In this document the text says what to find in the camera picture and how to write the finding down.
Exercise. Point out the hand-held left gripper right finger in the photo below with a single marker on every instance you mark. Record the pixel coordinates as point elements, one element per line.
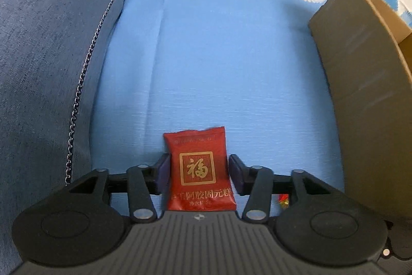
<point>236,171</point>

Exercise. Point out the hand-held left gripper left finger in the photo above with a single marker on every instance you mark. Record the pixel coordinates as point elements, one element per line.
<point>164,171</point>

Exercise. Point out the dark red square packet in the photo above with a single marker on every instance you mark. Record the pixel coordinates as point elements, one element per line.
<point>199,172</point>

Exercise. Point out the small red orange packet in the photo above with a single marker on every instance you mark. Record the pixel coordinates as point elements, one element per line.
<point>283,201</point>

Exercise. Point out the cardboard box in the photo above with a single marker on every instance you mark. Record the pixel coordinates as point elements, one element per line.
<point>360,85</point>

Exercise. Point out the blue sofa armrest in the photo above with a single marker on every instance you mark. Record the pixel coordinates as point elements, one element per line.
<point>41,52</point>

